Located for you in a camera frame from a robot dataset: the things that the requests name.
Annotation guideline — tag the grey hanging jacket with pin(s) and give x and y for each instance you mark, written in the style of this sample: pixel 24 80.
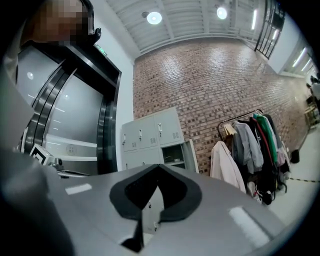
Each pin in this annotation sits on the grey hanging jacket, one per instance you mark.
pixel 246 147

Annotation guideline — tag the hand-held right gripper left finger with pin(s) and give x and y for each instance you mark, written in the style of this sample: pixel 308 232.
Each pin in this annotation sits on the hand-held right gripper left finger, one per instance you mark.
pixel 100 212

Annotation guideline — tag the grey metal locker door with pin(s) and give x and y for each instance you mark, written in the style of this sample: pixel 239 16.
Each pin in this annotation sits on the grey metal locker door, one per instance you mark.
pixel 190 156

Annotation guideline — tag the black metal window grille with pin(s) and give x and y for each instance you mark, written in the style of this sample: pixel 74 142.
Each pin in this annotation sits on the black metal window grille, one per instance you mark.
pixel 271 27

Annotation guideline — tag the bundle of wooden hangers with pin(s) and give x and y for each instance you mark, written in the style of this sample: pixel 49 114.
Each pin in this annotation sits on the bundle of wooden hangers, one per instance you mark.
pixel 229 129

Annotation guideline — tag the grey metal locker cabinet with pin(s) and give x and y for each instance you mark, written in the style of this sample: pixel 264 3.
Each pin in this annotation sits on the grey metal locker cabinet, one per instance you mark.
pixel 165 130

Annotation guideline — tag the green exit sign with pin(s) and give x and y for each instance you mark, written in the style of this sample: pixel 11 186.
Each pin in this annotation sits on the green exit sign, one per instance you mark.
pixel 100 49

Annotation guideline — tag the frosted glass door panel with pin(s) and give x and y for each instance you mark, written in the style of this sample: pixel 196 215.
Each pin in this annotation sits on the frosted glass door panel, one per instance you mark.
pixel 35 75
pixel 75 120

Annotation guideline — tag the wooden chair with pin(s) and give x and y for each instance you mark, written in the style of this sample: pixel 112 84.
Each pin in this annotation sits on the wooden chair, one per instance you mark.
pixel 312 113

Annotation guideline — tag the person's head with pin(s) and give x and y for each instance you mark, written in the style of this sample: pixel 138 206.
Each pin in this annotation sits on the person's head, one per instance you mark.
pixel 60 22

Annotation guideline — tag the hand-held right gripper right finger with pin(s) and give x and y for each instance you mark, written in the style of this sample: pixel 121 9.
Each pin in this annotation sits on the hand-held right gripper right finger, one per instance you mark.
pixel 212 220

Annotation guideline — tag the black metal clothes rack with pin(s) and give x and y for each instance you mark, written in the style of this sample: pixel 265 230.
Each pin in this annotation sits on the black metal clothes rack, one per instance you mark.
pixel 246 113

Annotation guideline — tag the black head camera mount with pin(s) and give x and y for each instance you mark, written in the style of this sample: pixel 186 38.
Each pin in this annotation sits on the black head camera mount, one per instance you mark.
pixel 95 34

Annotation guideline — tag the black round bin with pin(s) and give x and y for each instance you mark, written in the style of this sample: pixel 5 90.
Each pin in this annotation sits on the black round bin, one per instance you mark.
pixel 295 156

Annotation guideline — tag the black door frame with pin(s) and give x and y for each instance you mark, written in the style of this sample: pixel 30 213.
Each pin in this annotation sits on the black door frame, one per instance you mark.
pixel 111 117

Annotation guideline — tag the white sneakers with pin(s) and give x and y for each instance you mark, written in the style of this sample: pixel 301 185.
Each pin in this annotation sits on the white sneakers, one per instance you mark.
pixel 254 191

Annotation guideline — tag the round ceiling lamp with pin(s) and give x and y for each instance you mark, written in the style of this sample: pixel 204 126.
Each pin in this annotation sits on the round ceiling lamp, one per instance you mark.
pixel 154 18
pixel 221 13

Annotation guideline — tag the small pink cloth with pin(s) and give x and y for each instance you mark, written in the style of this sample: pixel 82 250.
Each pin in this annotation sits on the small pink cloth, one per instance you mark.
pixel 281 157

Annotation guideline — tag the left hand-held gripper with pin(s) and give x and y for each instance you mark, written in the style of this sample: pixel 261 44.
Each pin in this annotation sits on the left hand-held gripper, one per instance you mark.
pixel 40 155

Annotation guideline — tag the ceiling smoke detector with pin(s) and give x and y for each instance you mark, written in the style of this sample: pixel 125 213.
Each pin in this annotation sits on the ceiling smoke detector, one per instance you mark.
pixel 144 14

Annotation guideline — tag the black hanging jacket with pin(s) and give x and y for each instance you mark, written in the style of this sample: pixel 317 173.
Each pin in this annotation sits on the black hanging jacket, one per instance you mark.
pixel 275 130

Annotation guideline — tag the long ceiling strip light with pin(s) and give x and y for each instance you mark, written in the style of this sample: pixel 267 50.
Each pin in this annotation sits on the long ceiling strip light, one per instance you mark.
pixel 254 19
pixel 299 57

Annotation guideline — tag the yellow black striped floor tape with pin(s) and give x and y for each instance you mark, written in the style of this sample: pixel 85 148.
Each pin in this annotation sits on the yellow black striped floor tape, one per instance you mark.
pixel 305 180

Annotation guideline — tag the pale pink hanging shirt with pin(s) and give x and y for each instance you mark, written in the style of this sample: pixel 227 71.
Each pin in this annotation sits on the pale pink hanging shirt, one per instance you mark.
pixel 225 167

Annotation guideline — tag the green hanging garment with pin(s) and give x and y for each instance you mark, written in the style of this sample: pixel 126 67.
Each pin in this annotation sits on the green hanging garment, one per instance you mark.
pixel 266 132

